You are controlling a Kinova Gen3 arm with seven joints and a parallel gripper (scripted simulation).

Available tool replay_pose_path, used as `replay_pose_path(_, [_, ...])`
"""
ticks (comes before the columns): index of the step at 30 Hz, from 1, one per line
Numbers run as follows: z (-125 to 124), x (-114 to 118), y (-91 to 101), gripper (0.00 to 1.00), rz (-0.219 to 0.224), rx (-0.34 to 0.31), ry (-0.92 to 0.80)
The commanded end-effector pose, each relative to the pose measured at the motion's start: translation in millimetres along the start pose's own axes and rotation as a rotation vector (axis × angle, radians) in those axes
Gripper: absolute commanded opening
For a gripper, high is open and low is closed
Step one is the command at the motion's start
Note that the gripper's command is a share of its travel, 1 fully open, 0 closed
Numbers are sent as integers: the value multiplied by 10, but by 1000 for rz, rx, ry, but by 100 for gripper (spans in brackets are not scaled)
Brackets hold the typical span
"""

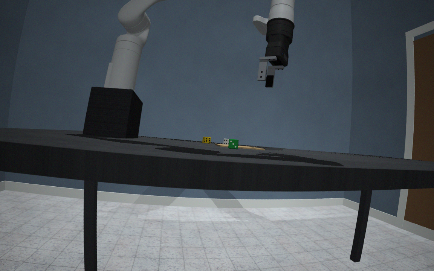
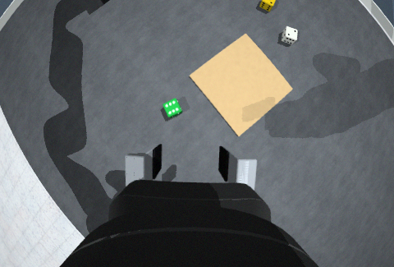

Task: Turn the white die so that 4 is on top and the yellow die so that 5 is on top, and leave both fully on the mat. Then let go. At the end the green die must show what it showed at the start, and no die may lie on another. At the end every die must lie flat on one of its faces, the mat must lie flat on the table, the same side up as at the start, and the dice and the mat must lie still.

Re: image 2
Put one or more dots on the green die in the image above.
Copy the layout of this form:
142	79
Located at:
172	108

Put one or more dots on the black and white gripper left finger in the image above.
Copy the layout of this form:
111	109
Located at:
145	165

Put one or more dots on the yellow die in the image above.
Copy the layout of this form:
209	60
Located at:
267	4

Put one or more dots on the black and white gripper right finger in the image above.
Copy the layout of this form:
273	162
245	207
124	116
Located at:
234	167

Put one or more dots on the tan flat mat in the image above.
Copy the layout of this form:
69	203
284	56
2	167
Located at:
241	83

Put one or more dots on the white die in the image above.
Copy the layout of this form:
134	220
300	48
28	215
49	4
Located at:
289	35

